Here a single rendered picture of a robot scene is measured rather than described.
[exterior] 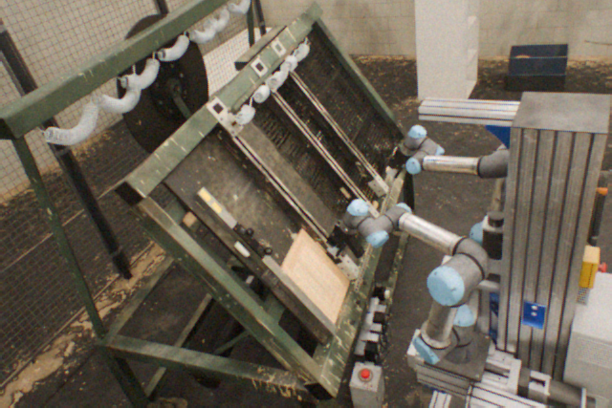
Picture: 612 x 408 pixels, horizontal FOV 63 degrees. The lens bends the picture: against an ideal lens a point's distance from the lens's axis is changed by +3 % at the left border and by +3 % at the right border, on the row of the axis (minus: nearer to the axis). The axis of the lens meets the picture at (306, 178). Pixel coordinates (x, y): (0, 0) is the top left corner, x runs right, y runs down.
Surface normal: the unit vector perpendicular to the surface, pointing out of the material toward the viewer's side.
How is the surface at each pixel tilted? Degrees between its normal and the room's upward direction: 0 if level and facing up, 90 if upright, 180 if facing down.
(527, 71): 90
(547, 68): 90
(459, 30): 90
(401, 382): 0
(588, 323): 0
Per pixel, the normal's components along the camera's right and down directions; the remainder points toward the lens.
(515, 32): -0.46, 0.56
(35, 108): 0.93, 0.06
